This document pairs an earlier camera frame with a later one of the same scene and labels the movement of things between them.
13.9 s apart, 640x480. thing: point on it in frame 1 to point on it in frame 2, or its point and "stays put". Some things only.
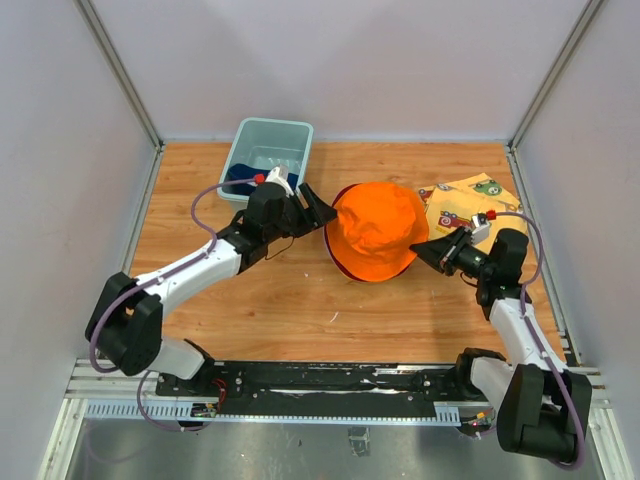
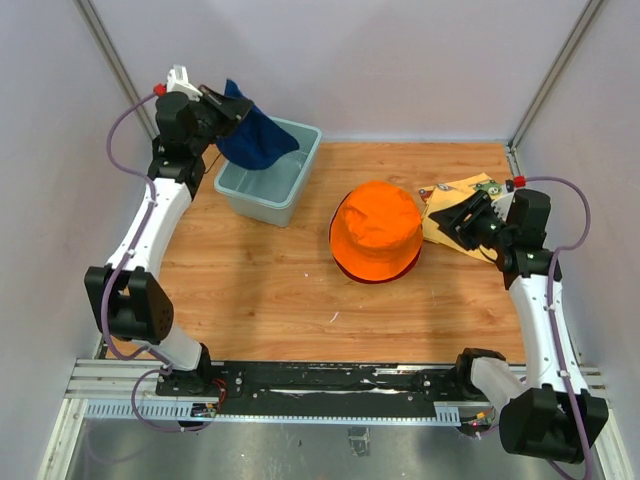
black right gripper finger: [439, 249] to [456, 216]
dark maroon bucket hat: [341, 193] to [371, 280]
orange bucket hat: [376, 224] stays put
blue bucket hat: [241, 172] to [254, 143]
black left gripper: [319, 212] to [231, 109]
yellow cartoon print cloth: [450, 207] stays put
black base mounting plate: [238, 388] stays put
